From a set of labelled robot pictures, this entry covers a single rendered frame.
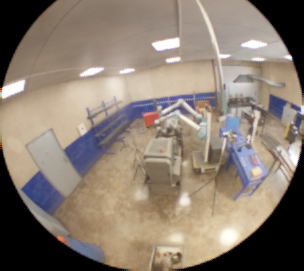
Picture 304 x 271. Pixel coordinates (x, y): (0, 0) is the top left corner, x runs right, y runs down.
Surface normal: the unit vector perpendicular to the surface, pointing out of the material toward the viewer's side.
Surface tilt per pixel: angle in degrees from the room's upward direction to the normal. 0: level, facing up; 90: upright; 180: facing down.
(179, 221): 0
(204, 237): 0
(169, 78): 90
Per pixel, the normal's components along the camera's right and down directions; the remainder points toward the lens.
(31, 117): 0.95, -0.08
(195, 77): -0.25, 0.40
